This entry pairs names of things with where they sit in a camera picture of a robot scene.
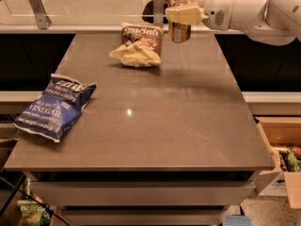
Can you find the cardboard box with snacks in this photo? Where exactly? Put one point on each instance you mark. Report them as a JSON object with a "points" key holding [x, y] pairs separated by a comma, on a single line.
{"points": [[282, 136]]}

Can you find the brown sea salt chip bag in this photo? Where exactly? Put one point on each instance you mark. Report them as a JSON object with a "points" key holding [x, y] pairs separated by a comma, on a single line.
{"points": [[141, 45]]}

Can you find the orange soda can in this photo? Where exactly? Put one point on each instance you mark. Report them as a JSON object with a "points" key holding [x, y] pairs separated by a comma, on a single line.
{"points": [[178, 32]]}

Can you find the metal railing bracket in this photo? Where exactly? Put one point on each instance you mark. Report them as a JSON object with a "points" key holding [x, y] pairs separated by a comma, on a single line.
{"points": [[158, 12], [43, 21]]}

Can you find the blue mesh object on floor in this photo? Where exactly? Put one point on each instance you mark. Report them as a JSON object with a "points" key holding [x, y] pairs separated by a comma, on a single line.
{"points": [[237, 221]]}

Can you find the black office chair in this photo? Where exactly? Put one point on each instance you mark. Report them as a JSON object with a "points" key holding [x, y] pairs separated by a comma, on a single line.
{"points": [[147, 15]]}

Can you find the left metal railing bracket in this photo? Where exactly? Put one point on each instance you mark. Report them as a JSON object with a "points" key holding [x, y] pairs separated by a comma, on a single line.
{"points": [[43, 21]]}

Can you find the upper cabinet drawer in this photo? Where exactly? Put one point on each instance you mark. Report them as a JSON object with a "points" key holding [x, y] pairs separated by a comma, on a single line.
{"points": [[142, 193]]}

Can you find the lower cabinet drawer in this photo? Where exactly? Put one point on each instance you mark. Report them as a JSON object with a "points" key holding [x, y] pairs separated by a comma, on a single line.
{"points": [[141, 217]]}

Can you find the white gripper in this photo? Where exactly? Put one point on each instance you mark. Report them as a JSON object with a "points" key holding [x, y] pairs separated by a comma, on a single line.
{"points": [[218, 12]]}

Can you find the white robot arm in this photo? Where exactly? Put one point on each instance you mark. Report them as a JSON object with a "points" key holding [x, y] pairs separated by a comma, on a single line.
{"points": [[274, 22]]}

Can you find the green chip bag on floor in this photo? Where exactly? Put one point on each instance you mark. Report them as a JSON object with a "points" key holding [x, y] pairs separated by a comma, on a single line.
{"points": [[33, 214]]}

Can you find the middle metal railing bracket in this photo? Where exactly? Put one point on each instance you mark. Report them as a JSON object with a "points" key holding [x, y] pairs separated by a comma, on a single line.
{"points": [[158, 12]]}

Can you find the cabinet drawer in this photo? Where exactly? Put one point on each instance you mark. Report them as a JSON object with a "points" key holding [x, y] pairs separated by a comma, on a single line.
{"points": [[142, 193], [141, 217]]}

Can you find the blue salt vinegar chip bag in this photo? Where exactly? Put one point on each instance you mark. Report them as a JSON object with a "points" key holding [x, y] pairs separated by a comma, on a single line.
{"points": [[57, 108]]}

